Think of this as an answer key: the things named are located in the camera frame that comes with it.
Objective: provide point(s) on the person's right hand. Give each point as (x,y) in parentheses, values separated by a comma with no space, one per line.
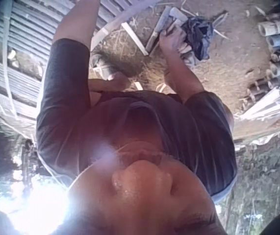
(172,40)

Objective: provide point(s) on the dark blue cloth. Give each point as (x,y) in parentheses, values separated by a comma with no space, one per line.
(199,36)

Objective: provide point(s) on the short white bamboo slat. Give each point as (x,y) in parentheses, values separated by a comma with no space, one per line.
(134,38)

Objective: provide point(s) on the long curved bamboo strip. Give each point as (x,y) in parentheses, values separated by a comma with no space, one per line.
(120,19)

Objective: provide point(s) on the pile of bamboo poles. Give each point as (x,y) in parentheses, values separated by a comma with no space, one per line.
(274,68)

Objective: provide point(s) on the white plastic sheet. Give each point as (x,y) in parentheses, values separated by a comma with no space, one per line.
(260,139)

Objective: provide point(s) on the large woven bamboo frame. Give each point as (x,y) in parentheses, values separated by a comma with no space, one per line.
(19,61)

